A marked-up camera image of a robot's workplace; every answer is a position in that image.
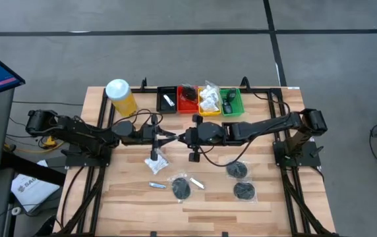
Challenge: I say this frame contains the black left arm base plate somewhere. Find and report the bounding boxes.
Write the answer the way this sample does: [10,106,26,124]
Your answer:
[65,140,113,168]

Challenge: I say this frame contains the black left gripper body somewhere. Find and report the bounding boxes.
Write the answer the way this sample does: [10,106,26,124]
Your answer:
[138,113,161,162]

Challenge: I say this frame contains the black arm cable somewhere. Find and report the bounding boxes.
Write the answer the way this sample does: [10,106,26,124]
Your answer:
[109,108,165,132]
[196,131,275,167]

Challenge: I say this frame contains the yellow cable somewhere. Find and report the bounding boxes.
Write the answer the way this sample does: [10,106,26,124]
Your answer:
[3,134,66,155]

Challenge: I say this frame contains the yellow wipes canister white lid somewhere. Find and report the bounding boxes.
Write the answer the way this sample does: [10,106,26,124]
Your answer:
[105,78,138,118]

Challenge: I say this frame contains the white printed booklet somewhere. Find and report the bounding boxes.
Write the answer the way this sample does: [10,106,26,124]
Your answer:
[10,159,61,213]

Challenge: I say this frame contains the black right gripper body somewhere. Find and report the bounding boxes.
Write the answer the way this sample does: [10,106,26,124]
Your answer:
[185,114,206,163]

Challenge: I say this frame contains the green plastic basket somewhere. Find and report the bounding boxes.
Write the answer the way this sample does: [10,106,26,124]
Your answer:
[218,87,244,117]

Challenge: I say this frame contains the black aluminium table frame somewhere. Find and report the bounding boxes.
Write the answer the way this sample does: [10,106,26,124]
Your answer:
[55,86,337,237]

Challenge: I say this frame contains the yellow plastic basket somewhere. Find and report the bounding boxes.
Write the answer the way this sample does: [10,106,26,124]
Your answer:
[197,87,222,117]

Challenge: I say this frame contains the bagged white cotton swabs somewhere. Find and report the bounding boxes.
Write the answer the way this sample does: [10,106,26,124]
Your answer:
[144,149,170,175]
[198,80,221,101]
[198,98,221,113]

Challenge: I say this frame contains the black plastic basket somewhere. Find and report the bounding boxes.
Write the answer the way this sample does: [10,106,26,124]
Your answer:
[156,86,178,115]

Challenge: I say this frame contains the bagged black round disc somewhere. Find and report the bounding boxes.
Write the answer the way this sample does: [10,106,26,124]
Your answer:
[167,172,192,201]
[225,160,250,180]
[231,180,258,202]
[180,86,198,103]

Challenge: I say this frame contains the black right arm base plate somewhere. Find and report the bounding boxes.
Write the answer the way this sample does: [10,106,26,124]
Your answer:
[273,140,322,168]

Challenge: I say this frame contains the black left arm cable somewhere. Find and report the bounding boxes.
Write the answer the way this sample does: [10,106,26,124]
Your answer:
[109,108,165,132]

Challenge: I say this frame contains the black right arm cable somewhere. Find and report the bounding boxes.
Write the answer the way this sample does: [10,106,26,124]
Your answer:
[196,131,275,167]

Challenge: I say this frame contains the red plastic basket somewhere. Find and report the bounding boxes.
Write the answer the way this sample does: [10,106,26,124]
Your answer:
[177,85,199,115]

